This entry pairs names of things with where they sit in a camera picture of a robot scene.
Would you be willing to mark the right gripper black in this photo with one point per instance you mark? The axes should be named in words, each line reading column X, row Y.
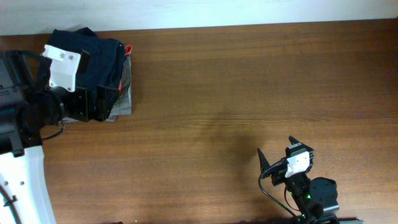
column 278, row 175

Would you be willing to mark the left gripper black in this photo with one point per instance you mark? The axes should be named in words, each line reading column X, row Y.
column 86, row 112

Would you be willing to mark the navy blue garment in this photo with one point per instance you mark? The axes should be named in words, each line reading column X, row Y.
column 103, row 61

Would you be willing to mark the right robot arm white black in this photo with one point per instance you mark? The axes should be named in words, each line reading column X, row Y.
column 316, row 199

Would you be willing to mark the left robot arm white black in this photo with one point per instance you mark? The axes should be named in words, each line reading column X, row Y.
column 39, row 90

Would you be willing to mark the grey folded garment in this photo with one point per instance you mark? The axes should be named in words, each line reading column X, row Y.
column 123, row 105

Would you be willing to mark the black base bracket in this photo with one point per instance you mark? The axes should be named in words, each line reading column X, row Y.
column 351, row 221

